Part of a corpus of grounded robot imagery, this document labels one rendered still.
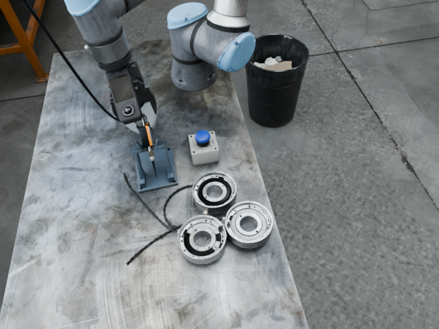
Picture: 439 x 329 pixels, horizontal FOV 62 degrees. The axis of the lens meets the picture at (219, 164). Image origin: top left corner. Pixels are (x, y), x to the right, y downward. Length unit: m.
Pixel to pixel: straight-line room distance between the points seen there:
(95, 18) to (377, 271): 1.48
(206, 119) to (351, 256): 0.99
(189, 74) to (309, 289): 1.02
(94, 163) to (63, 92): 0.35
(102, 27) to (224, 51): 0.37
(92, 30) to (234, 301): 0.58
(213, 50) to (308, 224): 1.06
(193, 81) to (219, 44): 0.20
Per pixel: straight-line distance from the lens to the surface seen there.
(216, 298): 0.78
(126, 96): 0.76
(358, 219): 1.87
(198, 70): 1.15
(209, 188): 0.88
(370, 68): 2.72
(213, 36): 1.00
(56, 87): 1.33
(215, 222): 0.82
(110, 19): 0.73
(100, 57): 0.75
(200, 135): 0.92
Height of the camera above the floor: 1.54
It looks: 51 degrees down
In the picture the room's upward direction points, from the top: 5 degrees counter-clockwise
